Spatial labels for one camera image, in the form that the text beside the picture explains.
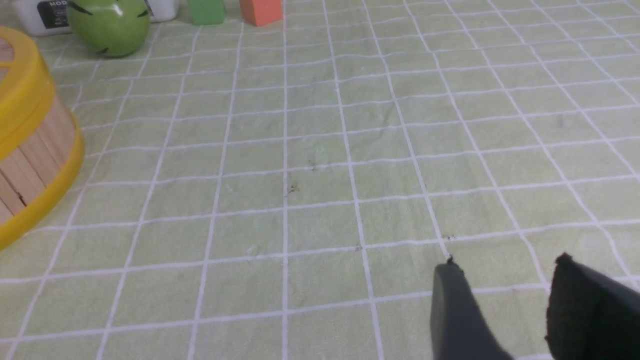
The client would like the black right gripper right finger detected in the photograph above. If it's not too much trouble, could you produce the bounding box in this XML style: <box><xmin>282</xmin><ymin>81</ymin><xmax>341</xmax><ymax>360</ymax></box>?
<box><xmin>545</xmin><ymin>253</ymin><xmax>640</xmax><ymax>360</ymax></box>

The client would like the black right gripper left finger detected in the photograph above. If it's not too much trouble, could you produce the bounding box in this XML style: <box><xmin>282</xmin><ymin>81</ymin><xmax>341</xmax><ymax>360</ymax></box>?
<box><xmin>430</xmin><ymin>256</ymin><xmax>513</xmax><ymax>360</ymax></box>

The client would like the yellow woven steamer lid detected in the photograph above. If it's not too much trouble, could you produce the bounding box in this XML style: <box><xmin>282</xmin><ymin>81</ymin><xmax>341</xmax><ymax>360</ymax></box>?
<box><xmin>0</xmin><ymin>27</ymin><xmax>85</xmax><ymax>249</ymax></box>

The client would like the green checkered tablecloth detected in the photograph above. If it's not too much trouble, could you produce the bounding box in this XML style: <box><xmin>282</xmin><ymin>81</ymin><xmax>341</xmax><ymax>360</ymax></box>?
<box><xmin>1</xmin><ymin>0</ymin><xmax>640</xmax><ymax>360</ymax></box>

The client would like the orange cube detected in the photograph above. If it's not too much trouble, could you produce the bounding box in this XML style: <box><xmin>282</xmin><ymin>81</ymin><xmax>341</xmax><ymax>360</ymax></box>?
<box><xmin>238</xmin><ymin>0</ymin><xmax>283</xmax><ymax>27</ymax></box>

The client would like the green cube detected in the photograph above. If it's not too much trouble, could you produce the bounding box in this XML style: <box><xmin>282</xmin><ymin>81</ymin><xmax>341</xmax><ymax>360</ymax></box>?
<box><xmin>186</xmin><ymin>0</ymin><xmax>226</xmax><ymax>26</ymax></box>

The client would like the green round ball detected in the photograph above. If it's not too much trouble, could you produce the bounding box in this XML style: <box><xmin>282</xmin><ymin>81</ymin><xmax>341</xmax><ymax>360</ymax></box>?
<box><xmin>66</xmin><ymin>0</ymin><xmax>151</xmax><ymax>59</ymax></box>

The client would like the green lidded white box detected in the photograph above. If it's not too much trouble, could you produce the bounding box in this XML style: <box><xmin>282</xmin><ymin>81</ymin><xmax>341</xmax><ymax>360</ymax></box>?
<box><xmin>1</xmin><ymin>0</ymin><xmax>180</xmax><ymax>37</ymax></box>

